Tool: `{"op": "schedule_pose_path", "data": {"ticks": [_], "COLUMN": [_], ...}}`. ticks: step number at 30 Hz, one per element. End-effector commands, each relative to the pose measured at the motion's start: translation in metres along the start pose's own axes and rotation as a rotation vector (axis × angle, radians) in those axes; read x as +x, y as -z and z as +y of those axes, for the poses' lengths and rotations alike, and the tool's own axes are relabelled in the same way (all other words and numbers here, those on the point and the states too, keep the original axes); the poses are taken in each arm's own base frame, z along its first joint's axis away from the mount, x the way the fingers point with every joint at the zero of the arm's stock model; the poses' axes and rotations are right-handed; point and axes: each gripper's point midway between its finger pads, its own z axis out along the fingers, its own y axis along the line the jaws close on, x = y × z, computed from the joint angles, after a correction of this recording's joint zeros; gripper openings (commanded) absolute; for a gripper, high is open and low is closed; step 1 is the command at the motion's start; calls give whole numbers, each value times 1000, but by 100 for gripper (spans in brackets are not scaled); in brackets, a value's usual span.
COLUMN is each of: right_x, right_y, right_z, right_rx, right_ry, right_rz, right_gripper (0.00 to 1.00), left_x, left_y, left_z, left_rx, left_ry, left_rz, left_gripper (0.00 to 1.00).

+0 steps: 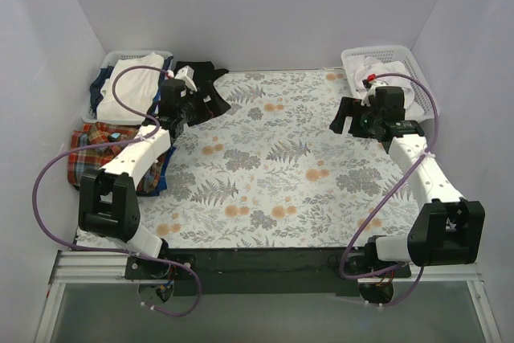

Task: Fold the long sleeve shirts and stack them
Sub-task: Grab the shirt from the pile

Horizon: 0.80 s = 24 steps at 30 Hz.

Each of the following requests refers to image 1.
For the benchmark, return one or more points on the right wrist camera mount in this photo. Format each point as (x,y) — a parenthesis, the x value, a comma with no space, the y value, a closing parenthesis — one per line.
(370,84)

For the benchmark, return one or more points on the white long sleeve shirt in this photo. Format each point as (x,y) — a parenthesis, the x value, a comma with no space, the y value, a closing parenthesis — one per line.
(359,67)

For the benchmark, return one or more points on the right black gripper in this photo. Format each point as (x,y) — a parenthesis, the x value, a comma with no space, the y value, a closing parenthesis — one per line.
(353,119)

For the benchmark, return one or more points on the folded white shirt in basket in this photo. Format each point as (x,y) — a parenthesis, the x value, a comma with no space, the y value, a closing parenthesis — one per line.
(136,89)

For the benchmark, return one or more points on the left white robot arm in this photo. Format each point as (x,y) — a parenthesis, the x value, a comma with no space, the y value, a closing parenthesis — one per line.
(108,196)

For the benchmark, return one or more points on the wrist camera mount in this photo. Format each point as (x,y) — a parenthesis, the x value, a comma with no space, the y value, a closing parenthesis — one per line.
(185,74)
(370,84)

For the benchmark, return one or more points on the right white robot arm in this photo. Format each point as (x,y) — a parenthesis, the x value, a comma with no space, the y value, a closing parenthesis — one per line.
(448,228)

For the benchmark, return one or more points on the red plaid shirt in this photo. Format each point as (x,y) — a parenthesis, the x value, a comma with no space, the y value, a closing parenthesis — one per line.
(94,134)

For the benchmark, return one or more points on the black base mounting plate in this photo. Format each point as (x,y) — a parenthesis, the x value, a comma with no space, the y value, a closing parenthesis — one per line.
(257,270)

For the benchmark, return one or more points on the navy garment in basket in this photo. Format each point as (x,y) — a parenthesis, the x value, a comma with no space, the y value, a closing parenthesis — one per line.
(96,87)

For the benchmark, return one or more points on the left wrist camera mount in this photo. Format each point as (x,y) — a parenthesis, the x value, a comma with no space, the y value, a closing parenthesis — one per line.
(185,74)

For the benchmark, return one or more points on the right white plastic basket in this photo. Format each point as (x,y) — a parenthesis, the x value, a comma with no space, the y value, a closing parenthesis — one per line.
(391,53)

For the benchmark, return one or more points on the left white plastic basket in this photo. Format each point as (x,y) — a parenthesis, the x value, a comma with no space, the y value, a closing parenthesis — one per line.
(88,116)

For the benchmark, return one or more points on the floral patterned table mat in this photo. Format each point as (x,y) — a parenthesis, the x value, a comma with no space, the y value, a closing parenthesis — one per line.
(270,173)

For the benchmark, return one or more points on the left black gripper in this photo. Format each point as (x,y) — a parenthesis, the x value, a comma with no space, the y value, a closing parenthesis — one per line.
(204,98)

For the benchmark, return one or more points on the black folded garment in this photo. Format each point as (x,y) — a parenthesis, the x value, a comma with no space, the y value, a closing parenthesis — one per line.
(203,72)

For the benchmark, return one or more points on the white plastic basket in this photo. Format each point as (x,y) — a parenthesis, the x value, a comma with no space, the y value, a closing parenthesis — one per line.
(88,116)
(391,53)

